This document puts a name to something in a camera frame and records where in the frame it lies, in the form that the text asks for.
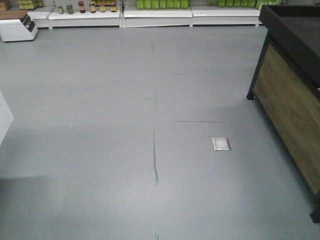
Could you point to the white box appliance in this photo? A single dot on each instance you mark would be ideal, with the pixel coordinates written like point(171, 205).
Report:
point(17, 25)

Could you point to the red-lid sauce jar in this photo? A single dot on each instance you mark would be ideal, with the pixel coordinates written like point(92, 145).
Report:
point(81, 5)

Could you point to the black wooden produce stand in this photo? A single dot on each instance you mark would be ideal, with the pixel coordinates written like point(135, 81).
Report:
point(286, 84)

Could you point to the green-lid glass jar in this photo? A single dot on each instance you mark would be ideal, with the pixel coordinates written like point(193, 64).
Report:
point(60, 9)
point(69, 9)

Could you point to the white supermarket shelving unit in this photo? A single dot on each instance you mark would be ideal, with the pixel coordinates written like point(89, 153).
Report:
point(198, 13)

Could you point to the yellow-label sauce jar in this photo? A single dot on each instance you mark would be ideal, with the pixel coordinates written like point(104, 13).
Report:
point(92, 7)

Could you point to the dark sauce jar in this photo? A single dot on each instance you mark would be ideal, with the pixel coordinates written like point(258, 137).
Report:
point(113, 7)

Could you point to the metal floor outlet plate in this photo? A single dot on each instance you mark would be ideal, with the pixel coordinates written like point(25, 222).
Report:
point(221, 144)

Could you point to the red-yellow label jar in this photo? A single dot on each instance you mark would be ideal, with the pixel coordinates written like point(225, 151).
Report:
point(102, 7)

